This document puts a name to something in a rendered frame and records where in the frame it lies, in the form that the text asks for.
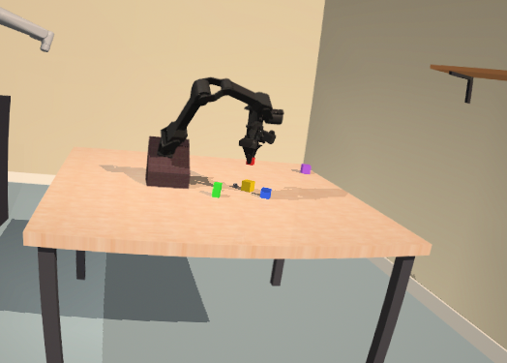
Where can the blue block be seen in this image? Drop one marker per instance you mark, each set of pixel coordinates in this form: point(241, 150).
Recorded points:
point(265, 193)

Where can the purple cube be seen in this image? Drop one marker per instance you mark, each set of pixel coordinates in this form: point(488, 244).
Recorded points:
point(306, 169)

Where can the yellow block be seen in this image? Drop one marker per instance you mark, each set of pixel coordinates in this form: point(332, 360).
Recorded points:
point(247, 185)

